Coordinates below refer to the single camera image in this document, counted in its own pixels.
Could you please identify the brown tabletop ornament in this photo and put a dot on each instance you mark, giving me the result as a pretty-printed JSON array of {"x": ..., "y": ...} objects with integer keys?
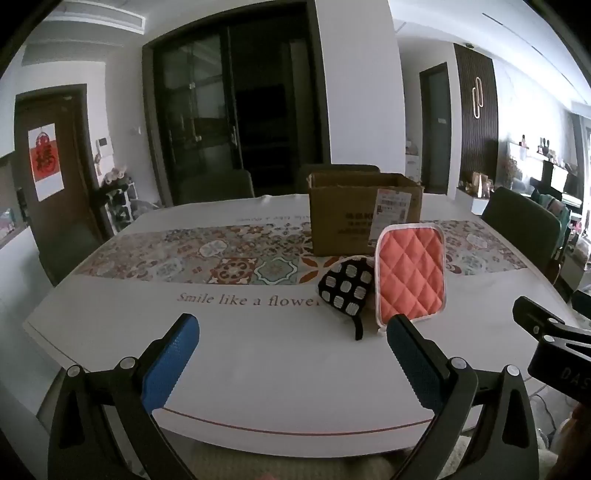
[{"x": 481, "y": 184}]

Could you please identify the gold wall lamp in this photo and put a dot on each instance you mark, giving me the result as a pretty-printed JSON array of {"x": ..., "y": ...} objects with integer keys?
[{"x": 477, "y": 99}]

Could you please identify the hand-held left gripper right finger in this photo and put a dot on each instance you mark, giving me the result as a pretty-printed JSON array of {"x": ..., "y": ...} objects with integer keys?
[{"x": 415, "y": 364}]

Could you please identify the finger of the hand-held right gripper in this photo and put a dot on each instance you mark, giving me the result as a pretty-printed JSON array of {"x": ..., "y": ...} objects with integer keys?
[{"x": 531, "y": 314}]

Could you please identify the black white checkered pot holder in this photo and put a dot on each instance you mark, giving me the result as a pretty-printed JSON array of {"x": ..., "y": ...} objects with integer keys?
[{"x": 346, "y": 286}]

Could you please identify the white low cabinet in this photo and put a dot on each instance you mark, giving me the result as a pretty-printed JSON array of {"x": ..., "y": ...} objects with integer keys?
[{"x": 473, "y": 203}]

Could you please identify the brown cardboard box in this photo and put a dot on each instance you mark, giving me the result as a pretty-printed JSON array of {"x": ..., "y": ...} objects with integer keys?
[{"x": 346, "y": 217}]

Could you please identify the person's right forearm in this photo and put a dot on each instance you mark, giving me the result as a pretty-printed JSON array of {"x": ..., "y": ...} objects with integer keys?
[{"x": 575, "y": 443}]

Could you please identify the dark glass sliding doors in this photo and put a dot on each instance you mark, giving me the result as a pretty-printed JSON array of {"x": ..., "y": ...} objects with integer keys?
[{"x": 240, "y": 106}]

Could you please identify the green hanging clothes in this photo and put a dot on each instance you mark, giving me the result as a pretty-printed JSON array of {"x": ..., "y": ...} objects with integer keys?
[{"x": 554, "y": 212}]

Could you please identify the white wall shelf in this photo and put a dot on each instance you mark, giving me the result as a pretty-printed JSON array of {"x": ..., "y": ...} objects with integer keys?
[{"x": 540, "y": 154}]

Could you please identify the orange quilted pot holder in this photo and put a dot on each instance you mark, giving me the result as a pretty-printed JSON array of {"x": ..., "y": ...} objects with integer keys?
[{"x": 411, "y": 272}]

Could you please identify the white shoe rack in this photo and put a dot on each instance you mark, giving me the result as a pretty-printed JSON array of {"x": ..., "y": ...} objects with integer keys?
[{"x": 119, "y": 205}]

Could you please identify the white patterned tablecloth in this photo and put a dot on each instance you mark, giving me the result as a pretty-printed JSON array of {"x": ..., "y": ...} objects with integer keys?
[{"x": 258, "y": 341}]

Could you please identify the dark interior door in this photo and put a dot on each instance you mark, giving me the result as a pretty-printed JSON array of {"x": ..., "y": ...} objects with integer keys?
[{"x": 436, "y": 129}]

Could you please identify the dark green chair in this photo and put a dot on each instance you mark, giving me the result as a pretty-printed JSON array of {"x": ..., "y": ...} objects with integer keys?
[
  {"x": 217, "y": 187},
  {"x": 521, "y": 226},
  {"x": 341, "y": 169}
]

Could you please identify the pink plush toy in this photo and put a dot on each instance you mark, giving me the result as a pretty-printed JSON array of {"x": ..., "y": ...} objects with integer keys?
[{"x": 115, "y": 174}]

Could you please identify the red and white door poster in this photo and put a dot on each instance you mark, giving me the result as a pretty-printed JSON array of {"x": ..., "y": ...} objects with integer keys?
[{"x": 45, "y": 161}]

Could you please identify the brown wooden door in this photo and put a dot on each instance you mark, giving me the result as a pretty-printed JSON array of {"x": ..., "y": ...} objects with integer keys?
[{"x": 74, "y": 184}]

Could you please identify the ceiling air vent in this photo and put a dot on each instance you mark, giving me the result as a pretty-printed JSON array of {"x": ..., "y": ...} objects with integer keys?
[{"x": 104, "y": 27}]

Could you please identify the wall intercom panel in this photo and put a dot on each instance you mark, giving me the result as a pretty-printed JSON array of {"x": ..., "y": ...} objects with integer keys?
[{"x": 102, "y": 144}]

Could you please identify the dark slatted wall panel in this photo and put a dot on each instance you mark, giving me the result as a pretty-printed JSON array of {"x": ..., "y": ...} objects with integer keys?
[{"x": 485, "y": 138}]

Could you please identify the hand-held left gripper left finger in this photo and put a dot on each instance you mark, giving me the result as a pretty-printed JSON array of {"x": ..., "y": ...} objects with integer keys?
[{"x": 170, "y": 364}]

